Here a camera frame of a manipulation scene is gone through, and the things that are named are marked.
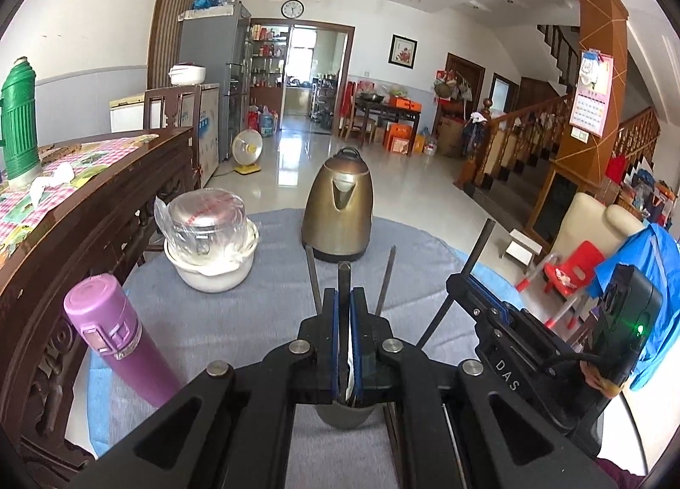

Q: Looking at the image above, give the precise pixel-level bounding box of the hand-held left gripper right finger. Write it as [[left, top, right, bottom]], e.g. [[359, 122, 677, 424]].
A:
[[349, 287, 617, 489]]

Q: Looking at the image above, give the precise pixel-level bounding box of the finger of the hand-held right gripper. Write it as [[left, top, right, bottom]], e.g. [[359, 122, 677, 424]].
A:
[[445, 271, 520, 327]]

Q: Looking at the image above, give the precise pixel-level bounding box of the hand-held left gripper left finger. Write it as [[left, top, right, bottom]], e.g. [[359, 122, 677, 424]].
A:
[[69, 287, 340, 489]]

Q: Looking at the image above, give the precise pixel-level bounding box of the dark chopstick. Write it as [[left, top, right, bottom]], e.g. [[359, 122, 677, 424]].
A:
[[415, 219, 496, 353], [337, 261, 352, 367], [374, 245, 397, 318], [303, 247, 324, 316]]

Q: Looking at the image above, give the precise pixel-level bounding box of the black utensil cup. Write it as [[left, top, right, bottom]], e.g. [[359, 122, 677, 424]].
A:
[[315, 398, 376, 431]]

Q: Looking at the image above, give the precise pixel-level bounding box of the person's right forearm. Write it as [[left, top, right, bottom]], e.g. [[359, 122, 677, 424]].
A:
[[594, 457, 652, 489]]

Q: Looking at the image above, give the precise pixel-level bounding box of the person's right hand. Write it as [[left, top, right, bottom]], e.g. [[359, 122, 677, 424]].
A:
[[581, 360, 623, 399]]

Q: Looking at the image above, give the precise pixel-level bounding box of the white step stool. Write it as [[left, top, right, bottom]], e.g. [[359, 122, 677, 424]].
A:
[[499, 228, 548, 270]]

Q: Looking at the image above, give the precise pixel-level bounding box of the red child chair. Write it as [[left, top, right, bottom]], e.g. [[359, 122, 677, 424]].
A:
[[512, 240, 607, 329]]

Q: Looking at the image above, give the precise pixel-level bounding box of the cream armchair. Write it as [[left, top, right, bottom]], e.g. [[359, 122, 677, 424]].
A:
[[551, 192, 645, 280]]

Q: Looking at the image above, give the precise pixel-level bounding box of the white pot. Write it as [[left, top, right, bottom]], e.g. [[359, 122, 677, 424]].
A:
[[164, 219, 260, 293]]

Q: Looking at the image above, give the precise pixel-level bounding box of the brass electric kettle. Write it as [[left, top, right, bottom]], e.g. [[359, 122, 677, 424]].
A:
[[300, 145, 373, 263]]

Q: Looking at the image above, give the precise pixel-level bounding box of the blue cloth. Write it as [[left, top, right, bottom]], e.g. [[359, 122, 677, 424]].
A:
[[594, 222, 680, 390]]

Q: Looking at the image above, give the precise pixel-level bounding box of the wooden stair railing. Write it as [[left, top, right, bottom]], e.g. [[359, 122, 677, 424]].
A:
[[453, 94, 578, 193]]

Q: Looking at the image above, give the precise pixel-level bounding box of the steel mug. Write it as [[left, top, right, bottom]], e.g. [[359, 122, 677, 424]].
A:
[[167, 190, 246, 255]]

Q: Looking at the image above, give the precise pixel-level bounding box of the orange box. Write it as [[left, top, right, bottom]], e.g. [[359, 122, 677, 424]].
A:
[[385, 122, 414, 156]]

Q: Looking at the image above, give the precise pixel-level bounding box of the purple thermos bottle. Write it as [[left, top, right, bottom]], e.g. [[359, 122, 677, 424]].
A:
[[63, 276, 182, 408]]

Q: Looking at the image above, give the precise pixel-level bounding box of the round electric heater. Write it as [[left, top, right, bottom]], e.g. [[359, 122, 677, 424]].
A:
[[232, 128, 264, 175]]

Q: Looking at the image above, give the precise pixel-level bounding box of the dark dining table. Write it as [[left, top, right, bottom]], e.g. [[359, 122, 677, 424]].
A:
[[353, 94, 422, 145]]

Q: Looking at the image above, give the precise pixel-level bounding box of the blue underlay sheet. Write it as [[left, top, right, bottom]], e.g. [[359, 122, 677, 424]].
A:
[[86, 259, 520, 459]]

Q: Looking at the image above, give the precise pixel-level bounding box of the wooden pillar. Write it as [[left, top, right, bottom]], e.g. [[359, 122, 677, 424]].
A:
[[525, 0, 631, 241]]

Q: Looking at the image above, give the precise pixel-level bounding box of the carved dark wooden table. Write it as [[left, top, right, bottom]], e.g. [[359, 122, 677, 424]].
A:
[[0, 126, 198, 475]]

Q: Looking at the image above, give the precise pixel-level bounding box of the wooden chair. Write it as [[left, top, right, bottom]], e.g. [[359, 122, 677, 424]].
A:
[[143, 84, 204, 188]]

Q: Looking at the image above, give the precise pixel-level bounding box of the white rice cooker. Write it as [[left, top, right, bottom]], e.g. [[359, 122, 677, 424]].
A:
[[168, 62, 207, 86]]

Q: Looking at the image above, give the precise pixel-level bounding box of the checked tablecloth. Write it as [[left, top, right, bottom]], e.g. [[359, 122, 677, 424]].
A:
[[0, 133, 160, 257]]

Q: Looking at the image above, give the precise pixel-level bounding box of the grey refrigerator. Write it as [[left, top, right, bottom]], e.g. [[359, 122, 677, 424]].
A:
[[177, 2, 252, 135]]

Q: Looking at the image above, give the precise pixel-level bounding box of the white tissue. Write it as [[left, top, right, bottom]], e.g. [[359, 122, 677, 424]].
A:
[[28, 164, 76, 204]]

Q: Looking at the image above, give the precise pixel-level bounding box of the brown window blind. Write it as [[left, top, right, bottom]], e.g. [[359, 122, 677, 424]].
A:
[[147, 0, 220, 92]]

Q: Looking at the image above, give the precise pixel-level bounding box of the green thermos flask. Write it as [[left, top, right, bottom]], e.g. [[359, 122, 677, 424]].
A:
[[0, 57, 43, 188]]

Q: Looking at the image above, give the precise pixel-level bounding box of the black cable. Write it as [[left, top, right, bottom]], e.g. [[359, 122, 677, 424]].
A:
[[618, 392, 652, 480]]

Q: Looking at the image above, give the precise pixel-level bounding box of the wall calendar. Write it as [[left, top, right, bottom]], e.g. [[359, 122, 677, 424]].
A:
[[569, 50, 615, 138]]

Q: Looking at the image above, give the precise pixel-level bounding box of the framed wall picture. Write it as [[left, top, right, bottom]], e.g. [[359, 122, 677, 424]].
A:
[[388, 33, 418, 69]]

